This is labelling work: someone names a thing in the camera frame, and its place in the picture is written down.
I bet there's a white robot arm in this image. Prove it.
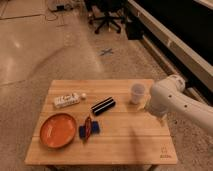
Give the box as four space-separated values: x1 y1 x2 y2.
146 75 213 136

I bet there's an orange ceramic bowl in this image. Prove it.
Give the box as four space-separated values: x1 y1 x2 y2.
39 113 77 149

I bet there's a black rectangular case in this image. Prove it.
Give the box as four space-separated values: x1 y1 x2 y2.
91 97 116 116

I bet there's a translucent plastic cup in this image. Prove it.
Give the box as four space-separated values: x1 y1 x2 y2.
130 84 145 104

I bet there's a blue tape cross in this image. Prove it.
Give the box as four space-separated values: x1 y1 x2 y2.
100 48 113 56

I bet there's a red pepper toy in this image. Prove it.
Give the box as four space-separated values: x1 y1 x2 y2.
84 116 92 142

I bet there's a blue cloth piece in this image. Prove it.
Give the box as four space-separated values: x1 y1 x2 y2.
79 121 100 139

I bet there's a wooden table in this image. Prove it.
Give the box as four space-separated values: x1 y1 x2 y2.
25 79 177 166

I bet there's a black box on floor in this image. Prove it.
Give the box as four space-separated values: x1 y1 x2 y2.
125 22 144 40

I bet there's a black office chair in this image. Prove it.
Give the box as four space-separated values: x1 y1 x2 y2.
83 0 127 34

